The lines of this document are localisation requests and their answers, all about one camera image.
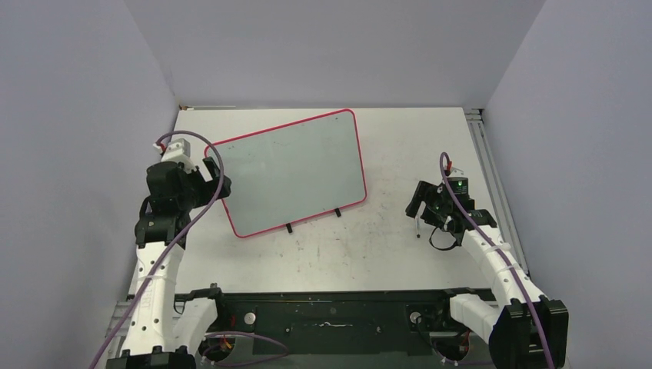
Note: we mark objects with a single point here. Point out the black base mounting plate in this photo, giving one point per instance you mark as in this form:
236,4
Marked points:
353,322

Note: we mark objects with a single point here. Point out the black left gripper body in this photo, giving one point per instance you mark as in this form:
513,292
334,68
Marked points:
196,189

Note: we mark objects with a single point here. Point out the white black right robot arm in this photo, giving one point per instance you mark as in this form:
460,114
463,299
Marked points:
526,329

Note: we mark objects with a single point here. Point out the aluminium rail right side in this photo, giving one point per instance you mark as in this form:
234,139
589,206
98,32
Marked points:
496,190

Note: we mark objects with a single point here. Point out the aluminium front rail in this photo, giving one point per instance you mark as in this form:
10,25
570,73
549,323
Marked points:
114,347

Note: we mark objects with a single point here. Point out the pink framed whiteboard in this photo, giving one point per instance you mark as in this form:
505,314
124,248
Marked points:
292,172

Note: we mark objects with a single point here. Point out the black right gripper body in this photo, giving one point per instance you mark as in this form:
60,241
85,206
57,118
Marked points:
436,207

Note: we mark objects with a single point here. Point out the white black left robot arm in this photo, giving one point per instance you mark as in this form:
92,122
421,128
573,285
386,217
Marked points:
163,224

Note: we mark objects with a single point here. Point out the white whiteboard marker black cap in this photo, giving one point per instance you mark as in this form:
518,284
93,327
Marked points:
417,220

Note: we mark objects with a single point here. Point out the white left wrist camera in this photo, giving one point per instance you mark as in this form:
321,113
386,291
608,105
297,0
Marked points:
177,151

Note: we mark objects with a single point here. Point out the aluminium rail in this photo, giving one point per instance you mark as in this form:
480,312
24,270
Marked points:
496,190
114,347

